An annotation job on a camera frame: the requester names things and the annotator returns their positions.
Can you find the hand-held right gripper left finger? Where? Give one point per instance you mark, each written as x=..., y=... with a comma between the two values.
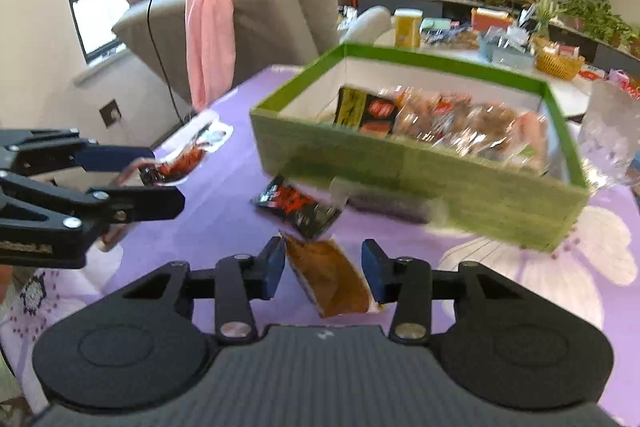
x=272, y=269

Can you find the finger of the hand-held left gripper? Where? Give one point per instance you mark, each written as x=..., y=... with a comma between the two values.
x=117, y=158
x=147, y=203

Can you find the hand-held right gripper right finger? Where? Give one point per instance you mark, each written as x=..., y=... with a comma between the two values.
x=377, y=272

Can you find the brown snack packet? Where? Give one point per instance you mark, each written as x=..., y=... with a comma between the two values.
x=335, y=279

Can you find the clear red snack packet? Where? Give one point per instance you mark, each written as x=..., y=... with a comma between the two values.
x=185, y=157

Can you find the black red snack packet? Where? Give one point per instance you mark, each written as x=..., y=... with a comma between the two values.
x=295, y=207

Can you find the green cardboard box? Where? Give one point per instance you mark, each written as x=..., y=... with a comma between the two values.
x=425, y=187

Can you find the pile of snack packets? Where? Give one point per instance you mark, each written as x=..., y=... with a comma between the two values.
x=440, y=122

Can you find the pink cloth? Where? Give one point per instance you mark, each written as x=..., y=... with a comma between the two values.
x=212, y=22

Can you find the beige sofa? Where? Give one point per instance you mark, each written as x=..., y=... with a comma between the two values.
x=280, y=7

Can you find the yellow canister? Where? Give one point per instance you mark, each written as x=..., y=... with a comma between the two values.
x=407, y=29

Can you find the white cushion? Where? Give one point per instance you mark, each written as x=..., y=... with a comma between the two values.
x=367, y=24

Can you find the blue grey tray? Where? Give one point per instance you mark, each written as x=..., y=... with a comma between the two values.
x=505, y=49

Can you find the clear glass pitcher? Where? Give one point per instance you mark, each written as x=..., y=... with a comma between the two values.
x=610, y=137

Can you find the yellow woven basket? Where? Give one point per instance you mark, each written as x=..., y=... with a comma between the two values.
x=557, y=66

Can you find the grey television console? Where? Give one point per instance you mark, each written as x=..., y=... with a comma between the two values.
x=450, y=4

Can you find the orange box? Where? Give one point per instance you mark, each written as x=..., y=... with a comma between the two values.
x=492, y=19

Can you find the dark wall socket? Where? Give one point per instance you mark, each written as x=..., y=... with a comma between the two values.
x=110, y=114

